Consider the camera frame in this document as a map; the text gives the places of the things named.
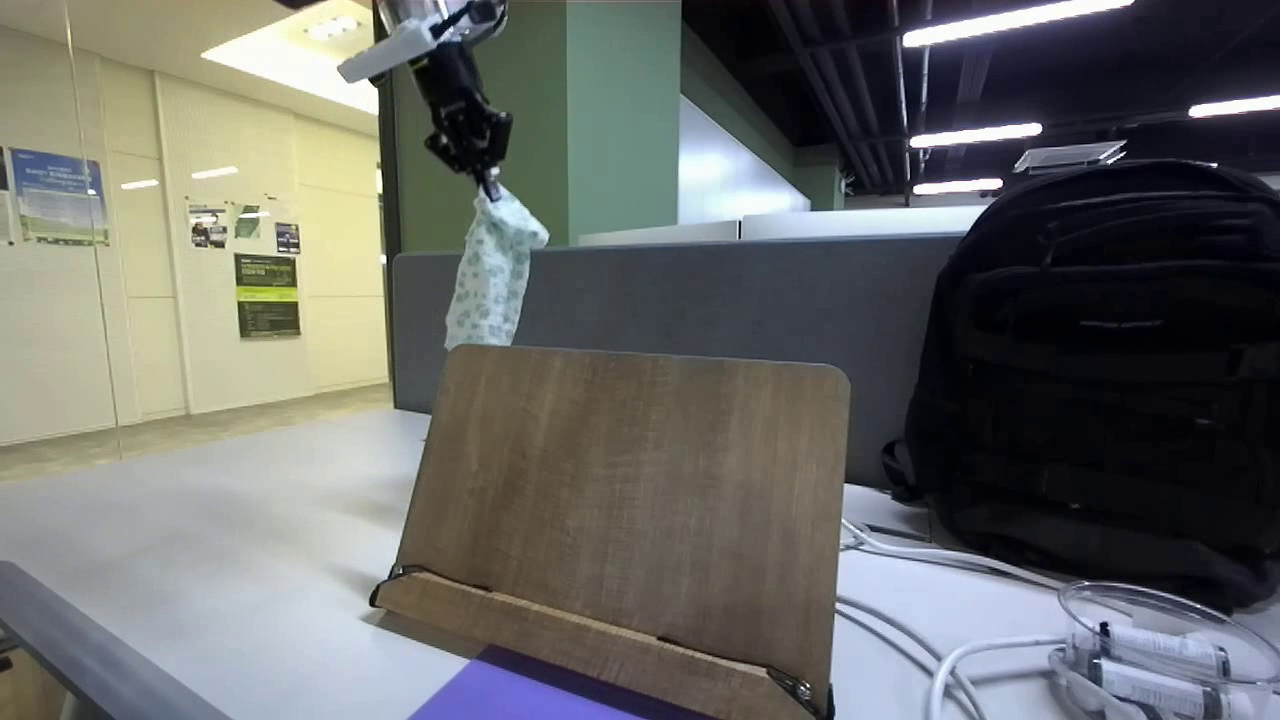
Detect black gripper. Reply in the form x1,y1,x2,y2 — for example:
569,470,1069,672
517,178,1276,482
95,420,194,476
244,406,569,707
410,36,517,210

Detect white cloth with green pattern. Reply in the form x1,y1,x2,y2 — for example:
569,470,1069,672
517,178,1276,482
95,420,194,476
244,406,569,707
440,181,557,357

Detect wooden board book stand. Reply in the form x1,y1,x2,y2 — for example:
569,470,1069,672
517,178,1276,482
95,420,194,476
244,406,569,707
370,340,857,720

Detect grey office partition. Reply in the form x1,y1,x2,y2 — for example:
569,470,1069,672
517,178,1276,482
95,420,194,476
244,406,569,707
390,233,970,490

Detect fluorescent ceiling light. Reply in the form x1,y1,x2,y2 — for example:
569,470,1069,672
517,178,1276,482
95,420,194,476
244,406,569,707
901,0,1140,51
1183,87,1280,125
904,121,1047,152
907,171,1010,200

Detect purple paper sheet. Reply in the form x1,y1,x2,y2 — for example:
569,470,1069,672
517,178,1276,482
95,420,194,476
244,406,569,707
410,643,714,720

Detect black backpack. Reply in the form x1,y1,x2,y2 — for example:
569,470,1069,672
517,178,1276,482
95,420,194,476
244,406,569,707
876,152,1280,615

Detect white plug adapters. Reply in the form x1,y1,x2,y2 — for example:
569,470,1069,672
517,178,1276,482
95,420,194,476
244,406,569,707
1046,615,1280,720

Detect dark green wall poster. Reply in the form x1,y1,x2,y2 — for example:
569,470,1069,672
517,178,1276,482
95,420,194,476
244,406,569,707
231,249,308,346

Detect blue wall poster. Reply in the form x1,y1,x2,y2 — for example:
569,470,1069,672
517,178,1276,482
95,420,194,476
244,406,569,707
3,143,117,251

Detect white cable loop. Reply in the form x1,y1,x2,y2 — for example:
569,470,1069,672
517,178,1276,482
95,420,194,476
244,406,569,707
1057,578,1280,687

